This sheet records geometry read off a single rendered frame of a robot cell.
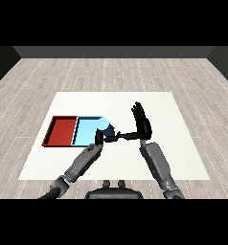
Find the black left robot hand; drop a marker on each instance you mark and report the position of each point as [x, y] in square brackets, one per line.
[100, 137]

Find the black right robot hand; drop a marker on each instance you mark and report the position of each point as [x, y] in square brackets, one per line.
[142, 122]

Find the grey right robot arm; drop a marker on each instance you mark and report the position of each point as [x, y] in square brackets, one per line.
[159, 166]

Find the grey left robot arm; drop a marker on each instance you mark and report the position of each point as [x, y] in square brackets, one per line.
[82, 161]

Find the small blue can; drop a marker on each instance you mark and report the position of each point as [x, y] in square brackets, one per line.
[105, 127]

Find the light blue shallow open box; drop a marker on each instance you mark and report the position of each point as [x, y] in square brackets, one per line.
[85, 131]

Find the red shallow open box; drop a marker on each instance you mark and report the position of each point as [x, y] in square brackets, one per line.
[61, 130]

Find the dark grey robot body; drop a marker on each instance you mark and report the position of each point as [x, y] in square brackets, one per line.
[114, 192]

